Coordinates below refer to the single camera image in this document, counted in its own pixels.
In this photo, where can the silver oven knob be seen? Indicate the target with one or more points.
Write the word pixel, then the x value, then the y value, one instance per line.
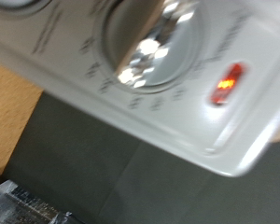
pixel 177 62
pixel 9 3

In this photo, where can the clear plastic container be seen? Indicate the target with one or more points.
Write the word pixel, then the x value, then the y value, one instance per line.
pixel 18 205

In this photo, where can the silver toaster oven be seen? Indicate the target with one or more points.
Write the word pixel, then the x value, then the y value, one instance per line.
pixel 68 102

